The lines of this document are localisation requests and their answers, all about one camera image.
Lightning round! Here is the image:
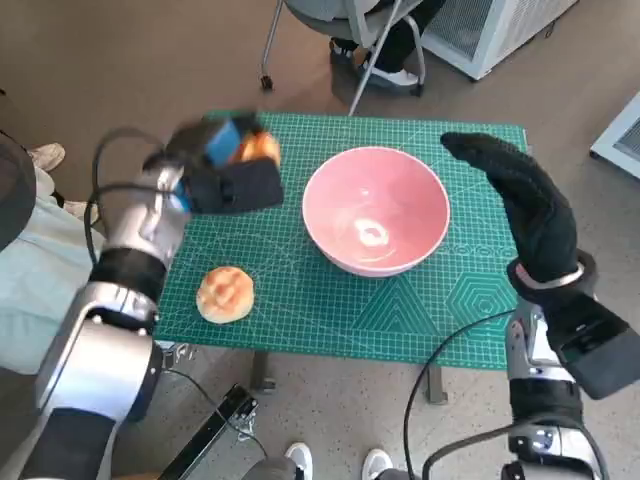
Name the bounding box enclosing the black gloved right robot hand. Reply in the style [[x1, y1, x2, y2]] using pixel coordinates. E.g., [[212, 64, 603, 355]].
[[439, 132, 584, 286]]

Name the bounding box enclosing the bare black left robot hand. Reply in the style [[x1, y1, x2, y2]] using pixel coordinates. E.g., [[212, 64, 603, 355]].
[[164, 112, 282, 177]]

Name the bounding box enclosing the long toy bread loaf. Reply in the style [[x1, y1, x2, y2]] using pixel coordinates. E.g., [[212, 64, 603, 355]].
[[238, 130, 282, 164]]

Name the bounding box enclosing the pink bowl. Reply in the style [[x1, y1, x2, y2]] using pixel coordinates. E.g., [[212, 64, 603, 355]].
[[301, 145, 451, 279]]

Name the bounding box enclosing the round toy bread bun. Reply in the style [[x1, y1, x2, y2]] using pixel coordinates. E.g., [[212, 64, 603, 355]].
[[195, 266, 256, 325]]

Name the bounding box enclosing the white mesh cabinet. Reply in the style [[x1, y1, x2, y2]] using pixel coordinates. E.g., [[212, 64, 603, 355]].
[[422, 0, 581, 81], [589, 89, 640, 181]]

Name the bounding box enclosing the grey office chair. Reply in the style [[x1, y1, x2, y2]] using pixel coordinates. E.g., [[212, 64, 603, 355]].
[[259, 0, 427, 99]]

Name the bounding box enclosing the silver metal rod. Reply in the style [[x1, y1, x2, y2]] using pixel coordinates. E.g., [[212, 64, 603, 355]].
[[348, 0, 409, 117]]

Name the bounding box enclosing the green cutting mat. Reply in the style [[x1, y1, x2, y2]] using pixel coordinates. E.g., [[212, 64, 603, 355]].
[[152, 109, 530, 372]]

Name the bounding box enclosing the dark table leg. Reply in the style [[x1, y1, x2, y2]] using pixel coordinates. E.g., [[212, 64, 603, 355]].
[[424, 367, 445, 404], [249, 352, 276, 394]]

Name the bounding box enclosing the person on chair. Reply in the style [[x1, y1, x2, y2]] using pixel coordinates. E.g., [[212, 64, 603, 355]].
[[328, 0, 446, 90]]

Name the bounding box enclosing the person in light trousers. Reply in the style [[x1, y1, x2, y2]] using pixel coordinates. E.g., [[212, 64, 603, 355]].
[[0, 130, 109, 376]]

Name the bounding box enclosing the white shoe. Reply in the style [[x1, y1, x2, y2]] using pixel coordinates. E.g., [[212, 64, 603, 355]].
[[363, 448, 393, 480], [283, 442, 314, 480]]

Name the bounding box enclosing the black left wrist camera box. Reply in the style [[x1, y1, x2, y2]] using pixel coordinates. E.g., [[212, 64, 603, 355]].
[[185, 160, 286, 215]]

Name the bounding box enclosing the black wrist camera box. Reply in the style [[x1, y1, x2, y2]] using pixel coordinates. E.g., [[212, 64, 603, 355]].
[[185, 160, 286, 215], [544, 292, 640, 401]]

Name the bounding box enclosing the black left camera cable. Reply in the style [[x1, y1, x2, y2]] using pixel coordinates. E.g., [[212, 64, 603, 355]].
[[83, 128, 169, 264]]

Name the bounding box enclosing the long black robot cable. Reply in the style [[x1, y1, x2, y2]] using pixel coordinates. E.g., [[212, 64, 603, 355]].
[[402, 308, 519, 480]]

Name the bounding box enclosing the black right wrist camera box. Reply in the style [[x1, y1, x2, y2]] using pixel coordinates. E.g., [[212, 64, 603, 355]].
[[544, 292, 640, 401]]

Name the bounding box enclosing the silver metal bracket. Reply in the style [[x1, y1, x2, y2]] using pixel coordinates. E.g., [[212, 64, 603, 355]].
[[157, 343, 197, 374]]

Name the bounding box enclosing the looped black robot cable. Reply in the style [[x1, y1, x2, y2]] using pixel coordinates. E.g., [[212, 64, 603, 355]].
[[421, 423, 514, 480]]

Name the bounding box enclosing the thin black floor cable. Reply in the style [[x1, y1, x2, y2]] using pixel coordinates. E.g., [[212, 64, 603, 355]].
[[164, 368, 270, 459]]

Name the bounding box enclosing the black metal rail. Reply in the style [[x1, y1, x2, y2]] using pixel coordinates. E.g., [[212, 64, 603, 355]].
[[157, 383, 261, 480]]

